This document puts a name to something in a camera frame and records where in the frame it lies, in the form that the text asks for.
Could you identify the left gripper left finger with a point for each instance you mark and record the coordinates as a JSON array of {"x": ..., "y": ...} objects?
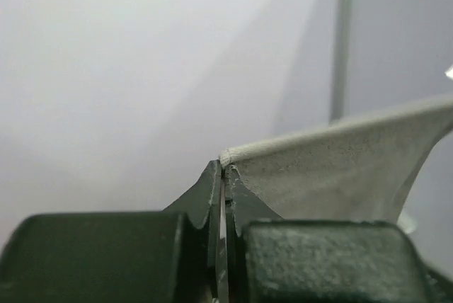
[{"x": 144, "y": 256}]

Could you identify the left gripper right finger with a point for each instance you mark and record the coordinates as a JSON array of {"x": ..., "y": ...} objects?
[{"x": 271, "y": 259}]

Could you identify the grey towel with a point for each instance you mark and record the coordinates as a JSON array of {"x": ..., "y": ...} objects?
[{"x": 358, "y": 168}]

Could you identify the right aluminium frame post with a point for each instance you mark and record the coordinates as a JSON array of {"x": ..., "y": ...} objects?
[{"x": 340, "y": 59}]

